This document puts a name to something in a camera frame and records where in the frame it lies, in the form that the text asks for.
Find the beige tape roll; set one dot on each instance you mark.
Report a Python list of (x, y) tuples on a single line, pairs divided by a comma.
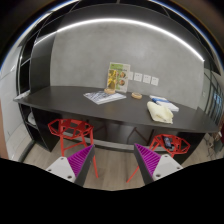
[(132, 95)]

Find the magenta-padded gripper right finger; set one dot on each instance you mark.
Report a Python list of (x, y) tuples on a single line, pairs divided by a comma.
[(165, 165)]

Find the yellow card in wooden base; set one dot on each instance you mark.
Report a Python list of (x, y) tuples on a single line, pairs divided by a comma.
[(112, 81)]

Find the cream towel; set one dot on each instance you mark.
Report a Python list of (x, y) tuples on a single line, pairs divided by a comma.
[(160, 113)]

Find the green leaflet sign stand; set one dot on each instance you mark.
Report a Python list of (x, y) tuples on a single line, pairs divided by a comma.
[(122, 68)]

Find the white wall socket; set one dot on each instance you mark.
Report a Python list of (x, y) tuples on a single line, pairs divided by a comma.
[(138, 77), (130, 76), (154, 81), (146, 79)]

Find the white booklet with blue stripe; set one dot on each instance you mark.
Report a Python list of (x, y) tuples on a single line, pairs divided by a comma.
[(156, 99)]

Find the white LED light strip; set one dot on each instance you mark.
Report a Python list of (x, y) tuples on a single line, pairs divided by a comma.
[(116, 20)]

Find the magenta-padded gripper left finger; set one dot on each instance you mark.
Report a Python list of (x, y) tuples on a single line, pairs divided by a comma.
[(63, 167)]

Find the grey-blue magazine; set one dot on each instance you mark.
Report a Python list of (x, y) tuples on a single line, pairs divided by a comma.
[(103, 97)]

